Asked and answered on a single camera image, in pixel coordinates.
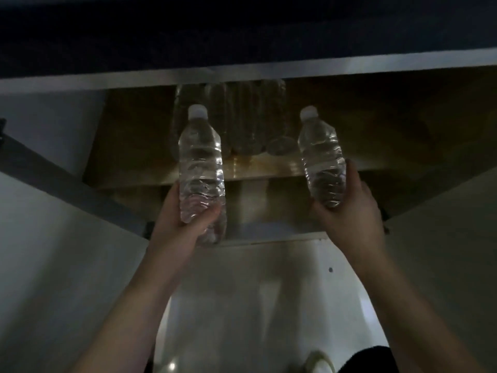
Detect person's right hand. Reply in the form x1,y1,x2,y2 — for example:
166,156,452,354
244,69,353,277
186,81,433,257
309,159,387,264

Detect person's left hand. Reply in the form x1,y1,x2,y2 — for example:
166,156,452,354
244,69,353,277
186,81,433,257
149,182,222,259

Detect clear water bottle white cap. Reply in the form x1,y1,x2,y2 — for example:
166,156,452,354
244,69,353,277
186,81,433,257
178,104,227,245
297,105,347,209

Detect person's left forearm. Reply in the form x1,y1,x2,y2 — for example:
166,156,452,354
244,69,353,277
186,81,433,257
68,245,184,373

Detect person's right forearm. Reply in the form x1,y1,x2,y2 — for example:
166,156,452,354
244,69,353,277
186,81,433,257
358,245,486,373

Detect wooden cabinet shelf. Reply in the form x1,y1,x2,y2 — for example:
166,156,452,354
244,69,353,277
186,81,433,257
83,66,497,191

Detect clear ribbed plastic bottle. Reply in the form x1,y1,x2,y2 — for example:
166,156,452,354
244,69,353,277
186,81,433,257
256,78,298,156
169,84,195,160

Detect white cabinet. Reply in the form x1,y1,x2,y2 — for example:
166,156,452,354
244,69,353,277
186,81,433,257
0,48,497,373

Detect white cabinet door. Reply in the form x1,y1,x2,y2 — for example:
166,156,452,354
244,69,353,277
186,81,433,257
382,167,497,373
0,119,156,373

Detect black trousers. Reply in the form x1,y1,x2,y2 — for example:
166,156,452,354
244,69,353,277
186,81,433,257
337,346,400,373

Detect white shoe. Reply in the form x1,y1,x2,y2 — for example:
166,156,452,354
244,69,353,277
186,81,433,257
299,350,337,373

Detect dark countertop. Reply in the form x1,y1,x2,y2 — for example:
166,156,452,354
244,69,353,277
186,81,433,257
0,0,497,79

